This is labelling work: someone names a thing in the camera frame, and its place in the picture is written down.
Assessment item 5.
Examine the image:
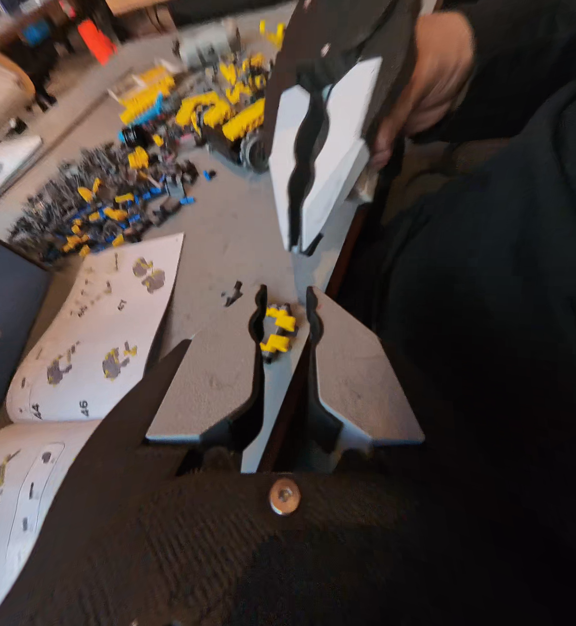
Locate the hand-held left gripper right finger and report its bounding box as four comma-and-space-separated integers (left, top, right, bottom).
307, 286, 425, 472

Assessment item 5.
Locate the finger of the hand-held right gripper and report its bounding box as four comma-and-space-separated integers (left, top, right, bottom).
268, 84, 320, 252
300, 56, 384, 256

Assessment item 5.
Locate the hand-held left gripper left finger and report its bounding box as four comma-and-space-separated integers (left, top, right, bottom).
145, 285, 268, 453

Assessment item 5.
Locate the yellow grey toy brick assembly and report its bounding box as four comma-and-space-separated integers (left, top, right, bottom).
260, 303, 299, 364

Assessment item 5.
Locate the pile of toy parts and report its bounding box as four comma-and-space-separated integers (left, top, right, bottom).
7, 66, 218, 260

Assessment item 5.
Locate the person's right forearm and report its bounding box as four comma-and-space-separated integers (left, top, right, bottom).
415, 0, 576, 145

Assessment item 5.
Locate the person's right hand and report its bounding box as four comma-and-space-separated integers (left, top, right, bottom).
366, 12, 476, 172

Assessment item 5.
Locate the yellow black toy vehicle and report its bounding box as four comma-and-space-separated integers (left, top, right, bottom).
175, 49, 279, 173

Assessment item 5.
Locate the open instruction booklet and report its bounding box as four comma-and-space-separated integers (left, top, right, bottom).
0, 233, 186, 626

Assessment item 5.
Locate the grey toy battery box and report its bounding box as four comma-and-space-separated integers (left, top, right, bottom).
178, 22, 242, 67

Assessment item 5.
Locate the orange object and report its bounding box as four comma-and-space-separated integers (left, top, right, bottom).
77, 19, 118, 65

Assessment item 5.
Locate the white flat stand base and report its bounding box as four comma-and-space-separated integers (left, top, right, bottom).
0, 134, 43, 216

